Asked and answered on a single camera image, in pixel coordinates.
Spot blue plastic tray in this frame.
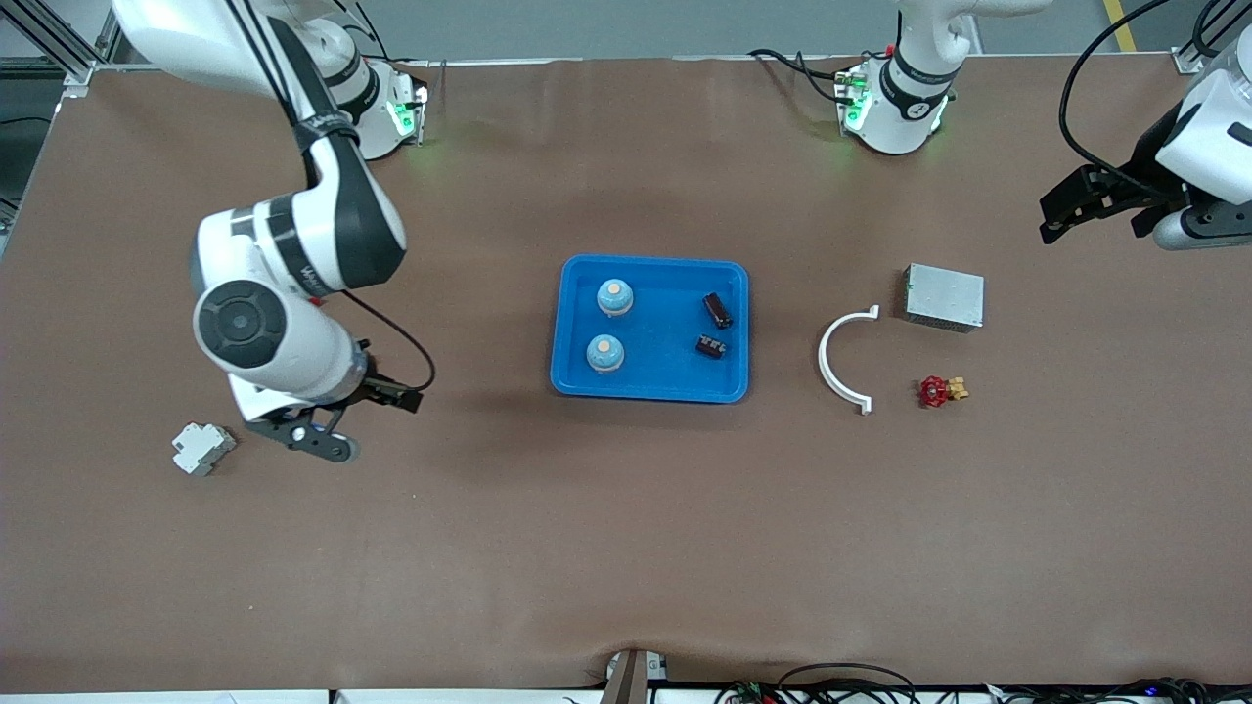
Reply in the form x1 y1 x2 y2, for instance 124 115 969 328
550 254 751 405

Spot white circuit breaker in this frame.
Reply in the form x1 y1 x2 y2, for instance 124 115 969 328
171 422 238 478

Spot silver metal power supply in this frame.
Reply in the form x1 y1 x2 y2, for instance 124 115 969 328
901 262 986 334

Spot white curved pipe clamp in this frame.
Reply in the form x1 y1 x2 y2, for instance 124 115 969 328
817 304 881 417

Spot white edge panel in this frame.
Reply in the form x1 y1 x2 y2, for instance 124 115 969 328
0 690 330 704
335 690 603 704

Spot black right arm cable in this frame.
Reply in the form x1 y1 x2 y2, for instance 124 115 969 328
225 0 437 392

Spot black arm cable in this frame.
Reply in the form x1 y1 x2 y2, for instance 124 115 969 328
1059 0 1175 182
225 0 437 392

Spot aluminium frame profile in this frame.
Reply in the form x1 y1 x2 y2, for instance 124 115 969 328
1172 0 1252 77
0 0 123 99

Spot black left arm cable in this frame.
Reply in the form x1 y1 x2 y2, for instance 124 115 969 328
1059 0 1175 182

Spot red handle brass valve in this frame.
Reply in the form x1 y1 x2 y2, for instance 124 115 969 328
917 374 970 410

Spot black left base cable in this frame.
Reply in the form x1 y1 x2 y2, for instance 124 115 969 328
748 47 862 107

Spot black base cable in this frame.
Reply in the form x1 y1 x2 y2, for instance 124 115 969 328
352 0 394 62
748 47 862 107

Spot black right base cable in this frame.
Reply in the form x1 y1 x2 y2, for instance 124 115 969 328
352 0 394 62

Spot grey metal bracket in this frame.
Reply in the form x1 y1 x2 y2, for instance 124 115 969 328
602 647 670 704

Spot grey table edge rail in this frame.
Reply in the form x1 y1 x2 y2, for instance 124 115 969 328
93 51 1180 71

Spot black cable bundle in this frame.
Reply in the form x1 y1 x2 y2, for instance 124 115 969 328
983 675 1252 704

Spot black looped cable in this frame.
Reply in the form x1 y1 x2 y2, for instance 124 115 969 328
776 662 922 704

